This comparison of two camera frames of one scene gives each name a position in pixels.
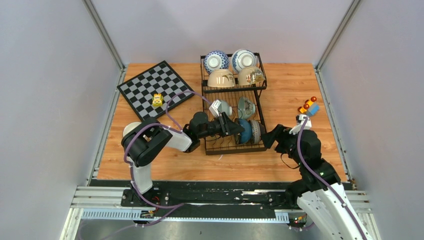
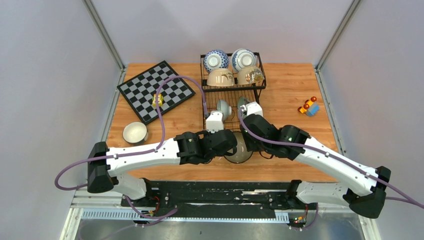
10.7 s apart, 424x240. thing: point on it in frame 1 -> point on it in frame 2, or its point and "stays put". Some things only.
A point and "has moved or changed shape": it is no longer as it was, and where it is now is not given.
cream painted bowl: x=250 y=75 stays put
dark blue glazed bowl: x=246 y=136 has moved or changed shape
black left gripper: x=227 y=126 -> x=205 y=133
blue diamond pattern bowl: x=216 y=59 stays put
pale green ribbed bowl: x=225 y=107 stays put
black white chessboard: x=147 y=92 stays put
